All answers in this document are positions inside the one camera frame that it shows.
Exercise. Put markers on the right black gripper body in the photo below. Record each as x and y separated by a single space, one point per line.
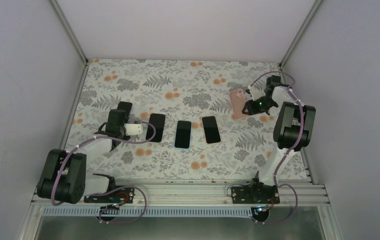
265 106

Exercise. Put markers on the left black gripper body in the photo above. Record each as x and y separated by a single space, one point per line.
121 132

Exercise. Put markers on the blue phone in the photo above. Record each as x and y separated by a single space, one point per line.
125 106

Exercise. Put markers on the pink phone case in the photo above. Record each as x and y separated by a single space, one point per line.
237 101

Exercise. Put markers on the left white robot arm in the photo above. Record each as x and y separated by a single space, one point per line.
65 178

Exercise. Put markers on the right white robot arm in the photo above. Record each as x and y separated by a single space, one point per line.
292 131

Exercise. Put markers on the phone in black case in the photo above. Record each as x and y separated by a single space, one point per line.
158 121

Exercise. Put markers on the phone in beige case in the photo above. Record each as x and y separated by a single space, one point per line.
211 130

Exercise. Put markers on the phone in light-blue case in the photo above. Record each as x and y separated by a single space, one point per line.
183 134

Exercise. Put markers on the floral patterned mat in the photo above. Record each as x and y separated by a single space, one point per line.
181 90

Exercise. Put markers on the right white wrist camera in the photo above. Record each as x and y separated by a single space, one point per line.
254 92

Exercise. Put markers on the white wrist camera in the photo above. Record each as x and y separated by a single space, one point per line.
133 129
254 92

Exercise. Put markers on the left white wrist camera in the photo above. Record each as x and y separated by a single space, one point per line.
133 129

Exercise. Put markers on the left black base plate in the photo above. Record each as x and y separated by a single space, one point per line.
122 196

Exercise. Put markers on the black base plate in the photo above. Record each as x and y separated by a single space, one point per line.
242 195
122 196

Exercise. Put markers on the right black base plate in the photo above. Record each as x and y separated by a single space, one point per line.
242 195

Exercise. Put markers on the aluminium rail frame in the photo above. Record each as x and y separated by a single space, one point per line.
182 192

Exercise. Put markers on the perforated cable duct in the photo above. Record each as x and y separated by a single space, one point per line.
151 211

